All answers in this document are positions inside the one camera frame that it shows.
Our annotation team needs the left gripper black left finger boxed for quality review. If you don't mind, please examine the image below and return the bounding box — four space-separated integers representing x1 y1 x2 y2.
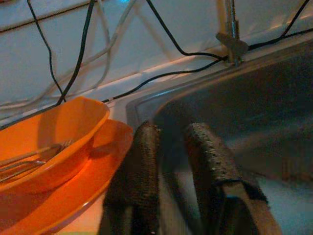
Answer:
99 120 162 235

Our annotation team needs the orange plate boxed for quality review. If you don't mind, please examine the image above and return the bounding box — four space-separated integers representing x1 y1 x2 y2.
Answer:
0 118 134 235

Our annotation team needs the thick black cable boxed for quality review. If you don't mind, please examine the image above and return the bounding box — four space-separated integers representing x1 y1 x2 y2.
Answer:
57 0 96 105

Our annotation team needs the orange bowl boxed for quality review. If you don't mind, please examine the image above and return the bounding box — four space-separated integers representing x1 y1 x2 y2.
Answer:
0 95 111 195

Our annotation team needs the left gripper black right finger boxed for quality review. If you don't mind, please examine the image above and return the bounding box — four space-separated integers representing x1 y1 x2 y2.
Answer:
183 121 282 235

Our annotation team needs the thin black cable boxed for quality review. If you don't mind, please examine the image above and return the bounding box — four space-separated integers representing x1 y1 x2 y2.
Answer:
246 0 313 49
27 0 67 101
146 0 229 61
102 56 229 103

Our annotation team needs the stainless steel sink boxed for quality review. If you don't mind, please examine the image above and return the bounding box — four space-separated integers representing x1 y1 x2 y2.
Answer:
126 38 313 235

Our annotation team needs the metal cutlery piece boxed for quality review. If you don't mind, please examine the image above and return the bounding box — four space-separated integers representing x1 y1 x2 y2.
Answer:
0 159 48 183

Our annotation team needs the metal fork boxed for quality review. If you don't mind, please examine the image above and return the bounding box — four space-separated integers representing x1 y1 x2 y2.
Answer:
0 139 74 169

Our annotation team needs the metal faucet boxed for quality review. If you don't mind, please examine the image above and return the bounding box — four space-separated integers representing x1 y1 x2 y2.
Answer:
215 0 249 67

